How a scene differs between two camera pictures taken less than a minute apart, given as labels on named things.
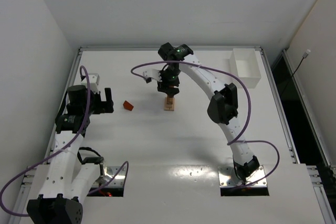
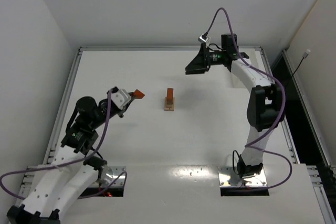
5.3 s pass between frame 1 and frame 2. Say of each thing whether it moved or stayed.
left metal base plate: stayed
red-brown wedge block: moved
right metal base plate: stayed
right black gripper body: moved
